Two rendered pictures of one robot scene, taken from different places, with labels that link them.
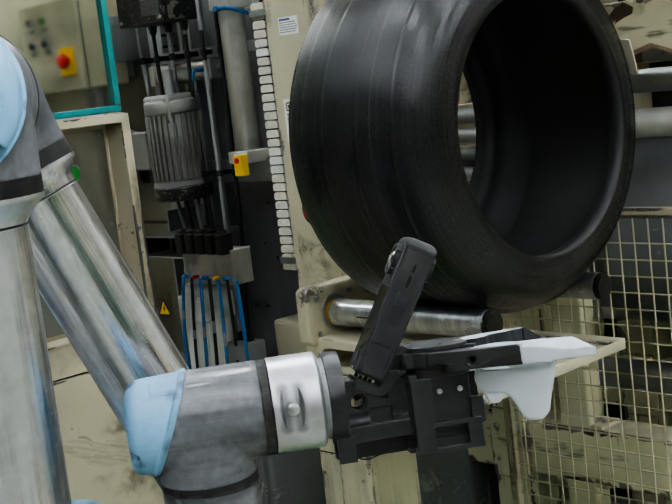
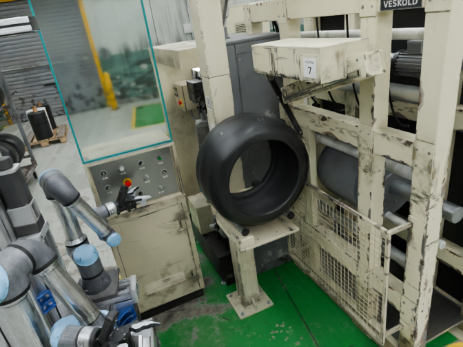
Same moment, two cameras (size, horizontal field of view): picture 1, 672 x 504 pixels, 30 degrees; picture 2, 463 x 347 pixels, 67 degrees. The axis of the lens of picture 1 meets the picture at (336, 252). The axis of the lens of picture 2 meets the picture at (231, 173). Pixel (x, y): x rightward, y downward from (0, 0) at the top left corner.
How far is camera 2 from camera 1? 108 cm
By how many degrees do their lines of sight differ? 27
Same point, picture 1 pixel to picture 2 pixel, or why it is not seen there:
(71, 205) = (52, 276)
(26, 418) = (27, 337)
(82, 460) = (163, 228)
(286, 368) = (82, 336)
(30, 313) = (25, 318)
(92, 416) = (165, 218)
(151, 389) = (54, 334)
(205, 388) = (65, 337)
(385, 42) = (210, 161)
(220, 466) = not seen: outside the picture
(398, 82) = (211, 175)
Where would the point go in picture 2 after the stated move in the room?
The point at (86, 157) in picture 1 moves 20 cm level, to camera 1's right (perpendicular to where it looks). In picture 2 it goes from (164, 153) to (191, 153)
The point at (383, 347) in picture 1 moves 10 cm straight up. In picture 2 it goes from (103, 337) to (93, 313)
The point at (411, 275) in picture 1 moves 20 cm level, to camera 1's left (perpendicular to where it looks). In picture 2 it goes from (107, 324) to (57, 314)
